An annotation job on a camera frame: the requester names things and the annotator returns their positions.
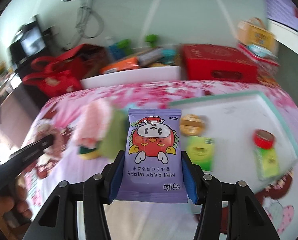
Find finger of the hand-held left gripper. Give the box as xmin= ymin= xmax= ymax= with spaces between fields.
xmin=17 ymin=134 xmax=55 ymax=162

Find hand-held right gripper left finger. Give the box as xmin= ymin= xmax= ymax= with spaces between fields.
xmin=24 ymin=150 xmax=126 ymax=240

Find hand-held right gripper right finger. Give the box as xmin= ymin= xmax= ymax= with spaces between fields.
xmin=180 ymin=151 xmax=281 ymax=240

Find peach flower scrunchie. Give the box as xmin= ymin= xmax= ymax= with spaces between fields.
xmin=39 ymin=126 xmax=67 ymax=162

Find small green tissue pack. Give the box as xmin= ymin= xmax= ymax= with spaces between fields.
xmin=186 ymin=136 xmax=216 ymax=172

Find yellow green sponge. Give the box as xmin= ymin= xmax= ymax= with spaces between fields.
xmin=79 ymin=144 xmax=102 ymax=160

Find green microfiber cloth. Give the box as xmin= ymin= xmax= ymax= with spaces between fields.
xmin=99 ymin=110 xmax=129 ymax=159

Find purple wipes packet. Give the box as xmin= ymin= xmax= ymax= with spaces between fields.
xmin=116 ymin=108 xmax=188 ymax=203

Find pink fuzzy cloth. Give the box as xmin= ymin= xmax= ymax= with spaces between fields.
xmin=72 ymin=100 xmax=113 ymax=148

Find white tray with teal rim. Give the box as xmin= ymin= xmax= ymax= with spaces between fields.
xmin=169 ymin=91 xmax=298 ymax=179

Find large green tissue pack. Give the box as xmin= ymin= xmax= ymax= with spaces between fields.
xmin=254 ymin=146 xmax=281 ymax=180

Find red tape roll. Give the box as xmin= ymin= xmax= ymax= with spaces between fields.
xmin=253 ymin=129 xmax=276 ymax=149

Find person's left hand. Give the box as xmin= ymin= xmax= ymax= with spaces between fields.
xmin=0 ymin=174 xmax=34 ymax=220

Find red gift bag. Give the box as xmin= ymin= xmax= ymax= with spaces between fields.
xmin=22 ymin=56 xmax=83 ymax=98

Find dark red open box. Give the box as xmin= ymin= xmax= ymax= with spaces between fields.
xmin=64 ymin=44 xmax=109 ymax=78

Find white storage box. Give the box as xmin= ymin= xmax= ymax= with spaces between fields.
xmin=80 ymin=65 xmax=182 ymax=89

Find small black monitor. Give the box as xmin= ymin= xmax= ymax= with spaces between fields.
xmin=9 ymin=16 xmax=52 ymax=64

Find orange carton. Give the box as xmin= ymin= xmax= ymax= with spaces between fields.
xmin=100 ymin=56 xmax=139 ymax=75

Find red gift box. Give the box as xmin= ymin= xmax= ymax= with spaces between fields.
xmin=179 ymin=44 xmax=258 ymax=83

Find blue liquid bottle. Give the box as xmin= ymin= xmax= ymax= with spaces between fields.
xmin=106 ymin=37 xmax=119 ymax=60

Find teal plastic item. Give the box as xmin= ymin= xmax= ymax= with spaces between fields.
xmin=161 ymin=47 xmax=177 ymax=64

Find red white patterned box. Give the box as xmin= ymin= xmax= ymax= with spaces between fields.
xmin=237 ymin=42 xmax=281 ymax=80

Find light blue wipes packet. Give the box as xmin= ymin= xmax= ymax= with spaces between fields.
xmin=247 ymin=44 xmax=267 ymax=55

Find white shelf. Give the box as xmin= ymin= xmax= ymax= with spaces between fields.
xmin=268 ymin=17 xmax=298 ymax=60

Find hanging cables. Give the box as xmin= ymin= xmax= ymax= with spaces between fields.
xmin=75 ymin=0 xmax=104 ymax=38

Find yellow gift box with handle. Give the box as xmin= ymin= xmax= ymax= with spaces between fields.
xmin=237 ymin=17 xmax=277 ymax=49

